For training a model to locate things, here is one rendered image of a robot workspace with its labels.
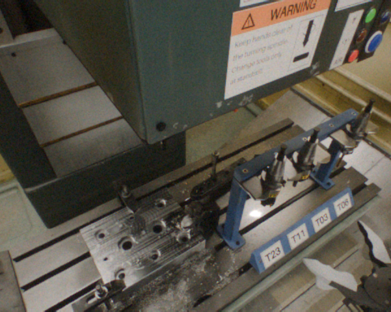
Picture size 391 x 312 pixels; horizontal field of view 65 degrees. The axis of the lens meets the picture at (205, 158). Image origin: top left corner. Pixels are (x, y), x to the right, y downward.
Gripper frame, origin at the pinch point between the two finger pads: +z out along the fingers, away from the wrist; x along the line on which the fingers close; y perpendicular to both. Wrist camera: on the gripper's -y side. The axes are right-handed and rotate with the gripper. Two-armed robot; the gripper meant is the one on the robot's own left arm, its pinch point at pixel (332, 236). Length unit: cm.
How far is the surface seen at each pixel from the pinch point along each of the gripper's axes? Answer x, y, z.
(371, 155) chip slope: 80, 46, 29
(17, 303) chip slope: -69, 66, 53
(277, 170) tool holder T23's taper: 4.4, 3.5, 19.3
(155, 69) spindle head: -26.2, -34.4, 14.1
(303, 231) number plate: 19.4, 35.9, 13.5
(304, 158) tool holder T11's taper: 14.8, 5.6, 20.2
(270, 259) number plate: 4.6, 36.9, 12.0
